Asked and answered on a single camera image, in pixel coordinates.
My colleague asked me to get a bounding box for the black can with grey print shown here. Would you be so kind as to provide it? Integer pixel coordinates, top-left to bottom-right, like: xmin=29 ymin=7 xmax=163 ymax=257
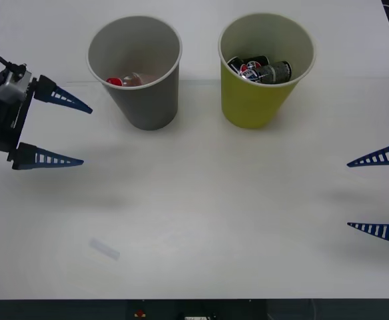
xmin=258 ymin=60 xmax=293 ymax=85

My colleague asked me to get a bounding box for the grey plastic waste bin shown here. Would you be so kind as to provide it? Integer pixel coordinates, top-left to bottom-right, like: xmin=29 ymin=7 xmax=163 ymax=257
xmin=87 ymin=15 xmax=183 ymax=131

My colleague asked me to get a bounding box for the plastic bottle with printed label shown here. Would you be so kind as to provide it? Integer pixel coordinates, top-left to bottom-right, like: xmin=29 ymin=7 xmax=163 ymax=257
xmin=105 ymin=72 xmax=164 ymax=88

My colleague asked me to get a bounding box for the yellow-green plastic waste bin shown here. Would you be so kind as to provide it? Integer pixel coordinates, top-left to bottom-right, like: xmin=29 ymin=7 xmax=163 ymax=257
xmin=217 ymin=12 xmax=316 ymax=130

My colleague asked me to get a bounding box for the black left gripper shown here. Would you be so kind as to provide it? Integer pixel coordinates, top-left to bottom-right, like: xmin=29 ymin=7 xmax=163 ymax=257
xmin=0 ymin=73 xmax=94 ymax=171

